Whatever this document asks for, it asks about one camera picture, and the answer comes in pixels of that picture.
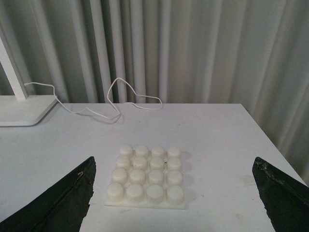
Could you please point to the white studded base plate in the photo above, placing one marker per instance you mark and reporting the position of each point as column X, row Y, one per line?
column 147, row 178

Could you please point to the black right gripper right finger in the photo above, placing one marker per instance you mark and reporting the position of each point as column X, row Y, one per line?
column 286, row 200

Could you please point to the grey curtain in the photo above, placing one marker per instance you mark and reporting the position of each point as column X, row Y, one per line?
column 252, row 52

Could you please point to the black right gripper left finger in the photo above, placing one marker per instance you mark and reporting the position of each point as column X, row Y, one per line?
column 61, row 208

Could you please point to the white desk lamp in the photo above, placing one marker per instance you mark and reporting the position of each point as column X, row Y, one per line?
column 21, row 109

